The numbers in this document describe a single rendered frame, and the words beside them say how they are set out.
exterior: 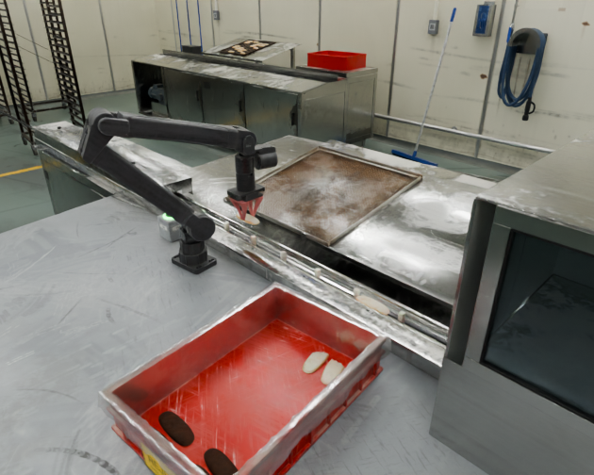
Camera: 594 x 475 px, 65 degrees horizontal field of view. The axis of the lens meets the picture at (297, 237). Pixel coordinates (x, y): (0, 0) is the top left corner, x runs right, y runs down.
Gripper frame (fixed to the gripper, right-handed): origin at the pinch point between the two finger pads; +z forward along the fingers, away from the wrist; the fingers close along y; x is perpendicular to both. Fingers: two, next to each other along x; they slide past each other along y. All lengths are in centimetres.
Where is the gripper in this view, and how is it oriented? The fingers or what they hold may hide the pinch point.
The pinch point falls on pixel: (247, 215)
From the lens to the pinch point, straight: 148.2
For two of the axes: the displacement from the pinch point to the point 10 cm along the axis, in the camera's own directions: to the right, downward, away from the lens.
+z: 0.1, 8.8, 4.7
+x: -7.0, -3.3, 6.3
